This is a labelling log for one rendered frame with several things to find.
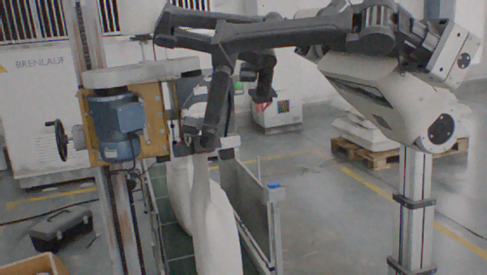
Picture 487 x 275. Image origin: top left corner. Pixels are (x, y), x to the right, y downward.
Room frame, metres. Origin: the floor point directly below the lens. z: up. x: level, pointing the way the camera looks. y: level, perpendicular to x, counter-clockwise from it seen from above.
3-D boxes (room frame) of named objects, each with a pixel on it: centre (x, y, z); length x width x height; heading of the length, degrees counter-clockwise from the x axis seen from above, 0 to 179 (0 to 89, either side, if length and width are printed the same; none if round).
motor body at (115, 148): (1.51, 0.47, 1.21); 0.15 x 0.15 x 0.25
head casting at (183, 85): (1.87, 0.19, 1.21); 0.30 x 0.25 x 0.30; 16
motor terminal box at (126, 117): (1.43, 0.40, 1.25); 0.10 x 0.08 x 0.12; 131
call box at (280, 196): (1.70, -0.11, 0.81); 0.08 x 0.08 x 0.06; 16
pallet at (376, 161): (4.41, -1.69, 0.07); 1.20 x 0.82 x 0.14; 108
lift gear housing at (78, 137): (1.67, 0.68, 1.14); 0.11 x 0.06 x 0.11; 16
